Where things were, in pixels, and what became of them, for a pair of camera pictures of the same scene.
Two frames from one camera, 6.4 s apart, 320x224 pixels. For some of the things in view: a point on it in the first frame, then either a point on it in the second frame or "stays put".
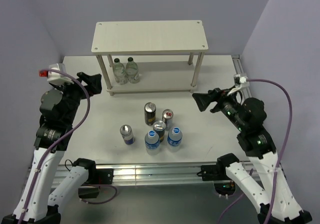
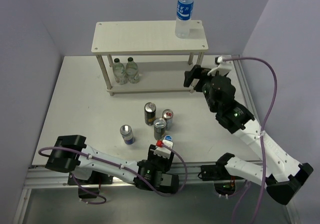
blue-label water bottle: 152,143 to 168,137
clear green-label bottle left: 119,71 stays put
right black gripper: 203,99 to 197,72
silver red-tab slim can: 167,117 stays put
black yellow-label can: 150,109 stays put
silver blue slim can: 126,131 stays put
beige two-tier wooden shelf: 149,57 stays put
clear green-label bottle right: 132,71 stays put
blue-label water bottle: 174,139 to 184,14
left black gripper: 93,82 to 151,155
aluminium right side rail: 239,69 stays put
